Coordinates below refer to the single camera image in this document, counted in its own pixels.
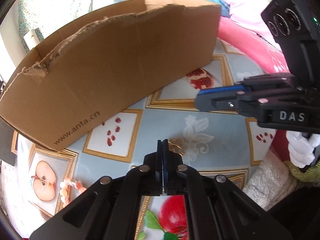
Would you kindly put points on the floral green curtain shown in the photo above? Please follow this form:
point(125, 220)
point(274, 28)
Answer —
point(46, 16)

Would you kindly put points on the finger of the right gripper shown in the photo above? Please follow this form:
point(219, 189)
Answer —
point(224, 89)
point(221, 101)

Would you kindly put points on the fruit pattern tablecloth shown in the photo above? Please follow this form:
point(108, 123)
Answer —
point(214, 142)

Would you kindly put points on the black camera box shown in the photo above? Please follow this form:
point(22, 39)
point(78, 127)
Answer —
point(295, 28)

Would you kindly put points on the brown cardboard box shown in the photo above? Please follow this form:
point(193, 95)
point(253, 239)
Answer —
point(103, 62)

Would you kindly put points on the beige cardboard roll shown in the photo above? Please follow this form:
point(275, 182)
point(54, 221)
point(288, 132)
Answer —
point(33, 37)

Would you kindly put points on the pink quilt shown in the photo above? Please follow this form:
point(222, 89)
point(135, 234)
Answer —
point(269, 58)

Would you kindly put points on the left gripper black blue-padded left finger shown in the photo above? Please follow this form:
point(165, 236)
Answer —
point(108, 209)

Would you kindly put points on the white fluffy towel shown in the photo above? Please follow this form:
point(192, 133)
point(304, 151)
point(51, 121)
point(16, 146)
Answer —
point(270, 183)

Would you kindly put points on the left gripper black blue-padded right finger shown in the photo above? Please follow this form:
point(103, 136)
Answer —
point(215, 207)

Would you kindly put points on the white gloved hand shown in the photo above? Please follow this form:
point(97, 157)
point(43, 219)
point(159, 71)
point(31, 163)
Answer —
point(303, 148)

